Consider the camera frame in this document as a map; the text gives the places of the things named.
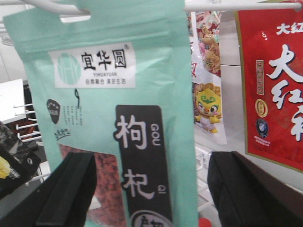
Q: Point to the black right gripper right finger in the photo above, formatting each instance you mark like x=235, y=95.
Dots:
x=247, y=196

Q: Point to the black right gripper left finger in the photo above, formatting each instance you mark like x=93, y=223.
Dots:
x=62, y=200

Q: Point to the teal goji berry bag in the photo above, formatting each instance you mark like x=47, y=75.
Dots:
x=117, y=86

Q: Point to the black Franzzi cookie box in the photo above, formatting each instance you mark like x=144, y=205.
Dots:
x=18, y=162

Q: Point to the red tea bag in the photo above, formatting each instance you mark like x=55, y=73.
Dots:
x=271, y=50

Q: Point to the white sichuan pepper bag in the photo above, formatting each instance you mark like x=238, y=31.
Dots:
x=203, y=28

